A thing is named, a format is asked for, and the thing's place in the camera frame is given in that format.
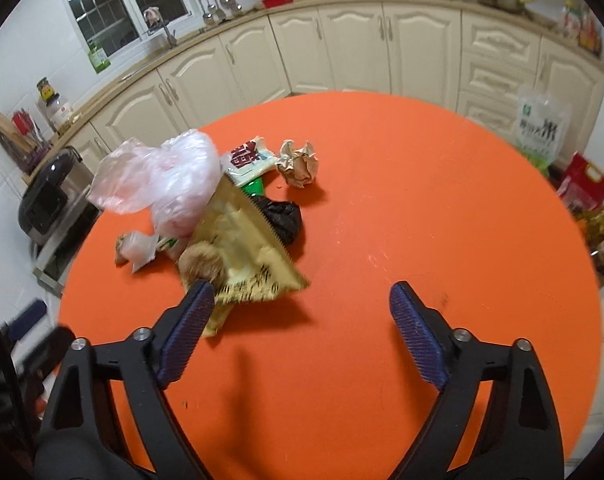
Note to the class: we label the black rice cooker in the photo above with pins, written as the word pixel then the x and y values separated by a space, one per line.
pixel 52 195

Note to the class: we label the sliding window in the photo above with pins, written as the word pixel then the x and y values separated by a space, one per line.
pixel 97 10

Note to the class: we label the yellow label small jar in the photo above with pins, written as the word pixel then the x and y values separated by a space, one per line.
pixel 46 91

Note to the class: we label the pink clear plastic bag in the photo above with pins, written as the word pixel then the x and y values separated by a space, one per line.
pixel 167 175

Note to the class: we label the green yellow snack wrapper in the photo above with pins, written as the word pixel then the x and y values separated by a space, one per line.
pixel 169 246

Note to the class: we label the clear bottle red label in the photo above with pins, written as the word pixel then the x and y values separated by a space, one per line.
pixel 571 20

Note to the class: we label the paper ball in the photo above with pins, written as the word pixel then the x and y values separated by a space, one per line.
pixel 297 165

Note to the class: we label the purple knife rack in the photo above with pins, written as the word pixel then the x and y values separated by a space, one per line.
pixel 29 152

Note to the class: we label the clear rice bag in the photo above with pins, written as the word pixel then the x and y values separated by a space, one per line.
pixel 541 130

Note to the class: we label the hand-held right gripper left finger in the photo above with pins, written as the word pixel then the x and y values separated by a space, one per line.
pixel 187 330

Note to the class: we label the red plastic basin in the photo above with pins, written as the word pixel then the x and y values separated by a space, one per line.
pixel 278 0

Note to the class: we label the gold patterned package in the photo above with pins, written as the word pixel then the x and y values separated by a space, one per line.
pixel 601 240

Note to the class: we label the large clear jar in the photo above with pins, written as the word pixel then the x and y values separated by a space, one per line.
pixel 60 114

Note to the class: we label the metal faucet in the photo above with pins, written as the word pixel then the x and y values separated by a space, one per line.
pixel 169 35

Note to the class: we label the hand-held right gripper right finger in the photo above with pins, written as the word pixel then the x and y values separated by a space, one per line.
pixel 419 335

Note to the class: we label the red gift box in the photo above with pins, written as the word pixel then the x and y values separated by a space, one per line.
pixel 584 182

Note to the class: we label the green label bottle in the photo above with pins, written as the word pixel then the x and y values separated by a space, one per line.
pixel 99 58

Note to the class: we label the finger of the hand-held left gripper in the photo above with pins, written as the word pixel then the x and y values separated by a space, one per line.
pixel 27 320
pixel 52 352

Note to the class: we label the black plastic bag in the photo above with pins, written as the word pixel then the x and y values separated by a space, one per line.
pixel 282 217

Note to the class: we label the gold snack wrapper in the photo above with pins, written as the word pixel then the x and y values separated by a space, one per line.
pixel 247 255

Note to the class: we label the white wrapper red print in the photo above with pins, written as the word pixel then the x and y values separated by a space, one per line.
pixel 247 157

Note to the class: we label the cream base cabinets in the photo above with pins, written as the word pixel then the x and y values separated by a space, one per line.
pixel 352 45

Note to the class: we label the small clear bag brown lump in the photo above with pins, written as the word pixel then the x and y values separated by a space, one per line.
pixel 137 250

